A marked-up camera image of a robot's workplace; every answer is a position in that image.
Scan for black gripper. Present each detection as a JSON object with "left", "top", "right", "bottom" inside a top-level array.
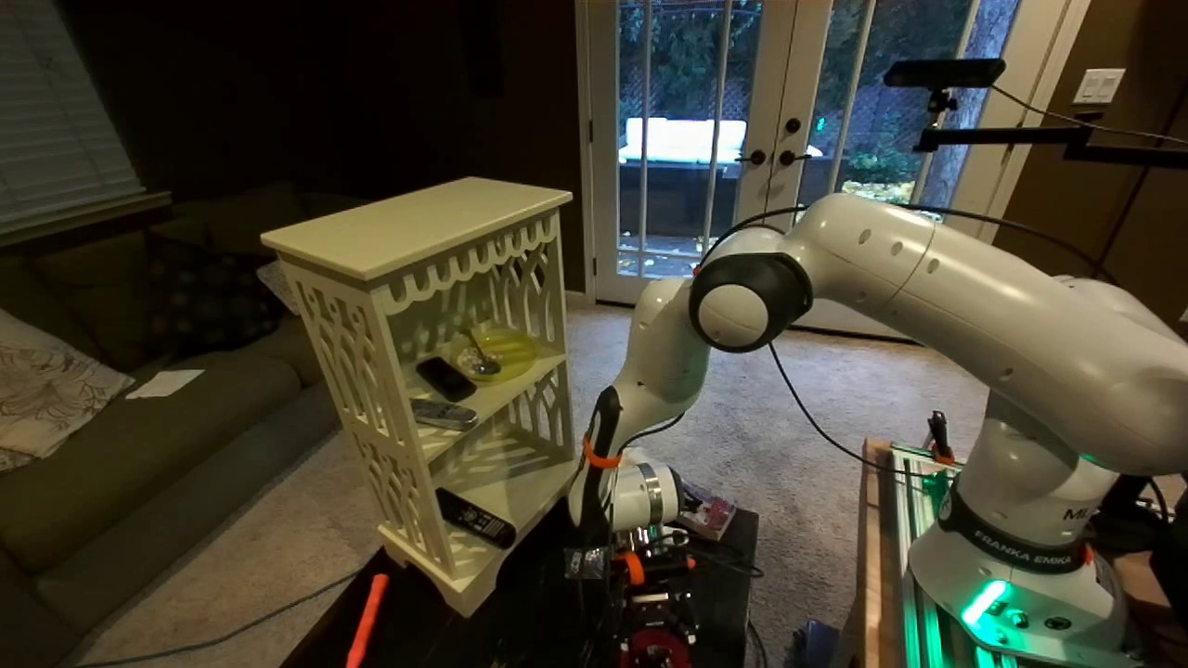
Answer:
[{"left": 593, "top": 522, "right": 710, "bottom": 649}]

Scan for white lattice shelf cabinet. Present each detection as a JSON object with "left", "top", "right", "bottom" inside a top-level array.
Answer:
[{"left": 256, "top": 174, "right": 590, "bottom": 619}]

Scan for clear plastic bag of dice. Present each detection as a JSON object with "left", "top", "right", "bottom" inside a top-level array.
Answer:
[{"left": 560, "top": 541, "right": 610, "bottom": 585}]

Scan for blue object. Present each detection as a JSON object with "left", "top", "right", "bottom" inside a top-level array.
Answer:
[{"left": 791, "top": 619, "right": 847, "bottom": 668}]

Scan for black remote control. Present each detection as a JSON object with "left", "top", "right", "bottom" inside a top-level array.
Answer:
[{"left": 433, "top": 486, "right": 520, "bottom": 554}]

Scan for red stick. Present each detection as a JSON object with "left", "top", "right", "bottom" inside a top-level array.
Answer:
[{"left": 342, "top": 567, "right": 392, "bottom": 668}]

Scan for grey flat remote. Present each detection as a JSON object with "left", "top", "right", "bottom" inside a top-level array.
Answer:
[{"left": 407, "top": 398, "right": 480, "bottom": 434}]

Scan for black smartphone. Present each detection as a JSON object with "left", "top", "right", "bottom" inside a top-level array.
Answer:
[{"left": 414, "top": 353, "right": 480, "bottom": 404}]

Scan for white glass french door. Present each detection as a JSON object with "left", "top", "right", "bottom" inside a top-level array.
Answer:
[
  {"left": 754, "top": 0, "right": 1033, "bottom": 345},
  {"left": 575, "top": 0, "right": 774, "bottom": 311}
]

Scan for dark couch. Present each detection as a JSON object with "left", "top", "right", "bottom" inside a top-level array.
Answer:
[{"left": 0, "top": 180, "right": 345, "bottom": 668}]

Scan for white paper slip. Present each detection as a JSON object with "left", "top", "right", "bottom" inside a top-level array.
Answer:
[{"left": 122, "top": 367, "right": 207, "bottom": 404}]

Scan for dark patterned cushion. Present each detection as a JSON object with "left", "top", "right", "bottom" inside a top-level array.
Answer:
[{"left": 133, "top": 233, "right": 291, "bottom": 367}]

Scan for black boom stand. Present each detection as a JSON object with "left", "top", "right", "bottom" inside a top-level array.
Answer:
[{"left": 913, "top": 86, "right": 1188, "bottom": 169}]

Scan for patterned light pillow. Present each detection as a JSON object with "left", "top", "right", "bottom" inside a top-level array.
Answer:
[{"left": 0, "top": 306, "right": 136, "bottom": 475}]

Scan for window blinds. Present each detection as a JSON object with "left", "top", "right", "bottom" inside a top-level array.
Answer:
[{"left": 0, "top": 0, "right": 173, "bottom": 246}]

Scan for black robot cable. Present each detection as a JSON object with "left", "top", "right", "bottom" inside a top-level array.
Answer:
[{"left": 571, "top": 199, "right": 869, "bottom": 554}]

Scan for wooden robot mount platform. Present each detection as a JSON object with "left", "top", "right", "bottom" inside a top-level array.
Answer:
[{"left": 857, "top": 437, "right": 1188, "bottom": 668}]

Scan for black floor cable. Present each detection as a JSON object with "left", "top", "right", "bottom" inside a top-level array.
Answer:
[{"left": 71, "top": 570, "right": 362, "bottom": 668}]

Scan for black camera on stand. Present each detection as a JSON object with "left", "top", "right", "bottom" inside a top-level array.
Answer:
[{"left": 879, "top": 54, "right": 1010, "bottom": 92}]

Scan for white wall switch plate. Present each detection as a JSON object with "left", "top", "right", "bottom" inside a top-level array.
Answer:
[{"left": 1067, "top": 63, "right": 1132, "bottom": 110}]

